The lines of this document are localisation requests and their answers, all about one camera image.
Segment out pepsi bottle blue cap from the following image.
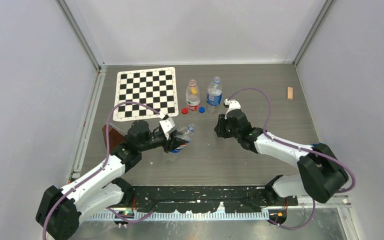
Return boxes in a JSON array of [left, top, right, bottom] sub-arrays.
[[165, 123, 197, 162]]

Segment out clear bottle blue label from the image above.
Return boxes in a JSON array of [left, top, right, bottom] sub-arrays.
[[206, 76, 223, 113]]

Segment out clear bottle red label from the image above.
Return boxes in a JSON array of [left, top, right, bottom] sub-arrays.
[[185, 79, 201, 113]]

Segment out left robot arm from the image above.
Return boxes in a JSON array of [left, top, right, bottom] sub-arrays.
[[35, 117, 195, 240]]

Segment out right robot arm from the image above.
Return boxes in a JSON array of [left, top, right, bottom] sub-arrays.
[[214, 109, 350, 205]]

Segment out brown wooden metronome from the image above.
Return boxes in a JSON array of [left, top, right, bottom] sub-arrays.
[[108, 123, 125, 153]]

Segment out black white chessboard mat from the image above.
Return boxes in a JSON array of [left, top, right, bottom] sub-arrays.
[[114, 67, 179, 117]]

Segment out tan wooden block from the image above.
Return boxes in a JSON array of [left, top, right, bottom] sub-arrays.
[[287, 87, 294, 100]]

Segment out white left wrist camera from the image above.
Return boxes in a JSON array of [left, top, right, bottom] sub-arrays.
[[159, 114, 177, 140]]

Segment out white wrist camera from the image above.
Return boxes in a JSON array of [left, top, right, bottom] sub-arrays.
[[159, 114, 177, 140], [223, 98, 241, 119]]

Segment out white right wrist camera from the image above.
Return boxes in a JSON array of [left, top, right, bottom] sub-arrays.
[[223, 98, 241, 119]]

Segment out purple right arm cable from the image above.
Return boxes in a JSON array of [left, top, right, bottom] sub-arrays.
[[228, 87, 357, 230]]

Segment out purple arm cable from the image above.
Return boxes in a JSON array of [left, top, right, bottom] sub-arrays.
[[228, 87, 357, 230], [42, 101, 168, 240]]

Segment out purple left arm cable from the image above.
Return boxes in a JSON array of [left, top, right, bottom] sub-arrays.
[[42, 101, 168, 240]]

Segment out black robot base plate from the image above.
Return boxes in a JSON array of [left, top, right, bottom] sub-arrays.
[[114, 185, 293, 213]]

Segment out slotted aluminium rail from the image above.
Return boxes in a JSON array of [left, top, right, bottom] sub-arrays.
[[79, 195, 352, 222]]

